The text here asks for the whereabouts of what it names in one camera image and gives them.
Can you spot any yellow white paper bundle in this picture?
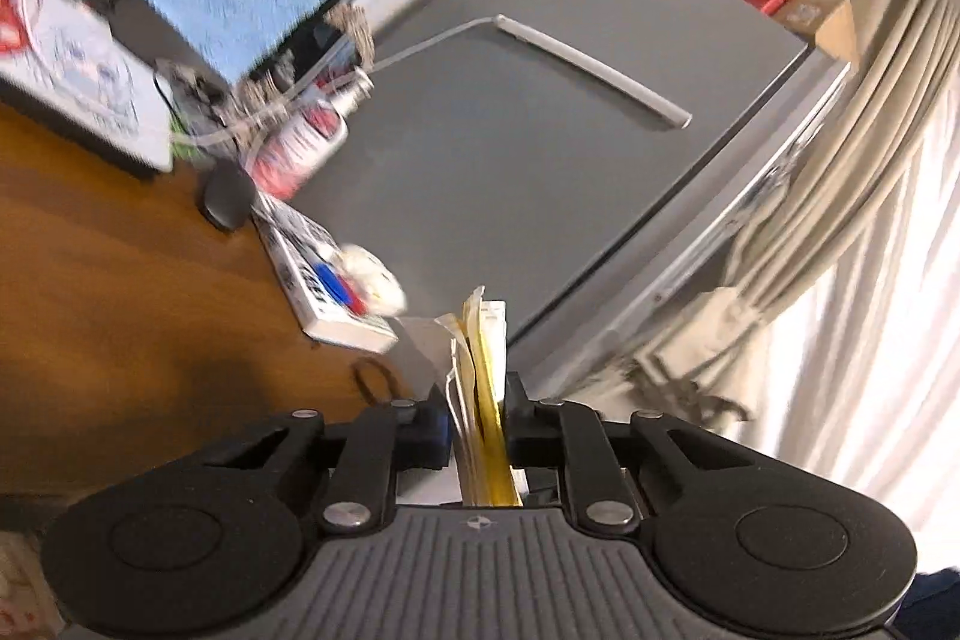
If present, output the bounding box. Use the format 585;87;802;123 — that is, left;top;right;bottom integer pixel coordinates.
438;286;523;507

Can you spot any white pink pump bottle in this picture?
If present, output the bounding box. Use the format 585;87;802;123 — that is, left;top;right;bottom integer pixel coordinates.
249;68;373;201

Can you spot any anime print keyboard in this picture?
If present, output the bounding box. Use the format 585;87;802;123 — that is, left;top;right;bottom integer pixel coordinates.
2;0;172;174

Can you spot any white cable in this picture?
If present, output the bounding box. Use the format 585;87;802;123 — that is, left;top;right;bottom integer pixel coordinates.
13;0;502;151

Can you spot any blue marker pen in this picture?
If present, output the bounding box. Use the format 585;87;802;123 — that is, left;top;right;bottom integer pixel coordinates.
313;263;347;308

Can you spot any white plush toy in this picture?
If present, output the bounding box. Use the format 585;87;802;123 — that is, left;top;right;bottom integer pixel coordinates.
340;245;407;318

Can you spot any black computer mouse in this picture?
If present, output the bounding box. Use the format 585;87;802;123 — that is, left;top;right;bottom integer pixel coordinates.
195;158;256;234

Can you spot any red marker pen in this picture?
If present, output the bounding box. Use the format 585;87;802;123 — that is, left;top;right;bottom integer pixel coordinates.
342;282;368;316

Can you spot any black rubber band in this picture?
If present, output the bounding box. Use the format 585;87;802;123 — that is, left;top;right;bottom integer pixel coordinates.
350;357;405;406

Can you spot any beige curtain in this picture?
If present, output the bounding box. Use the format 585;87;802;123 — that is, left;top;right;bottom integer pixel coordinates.
579;0;958;533

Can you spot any grey refrigerator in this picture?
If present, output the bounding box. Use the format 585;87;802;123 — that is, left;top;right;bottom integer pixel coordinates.
295;0;844;393

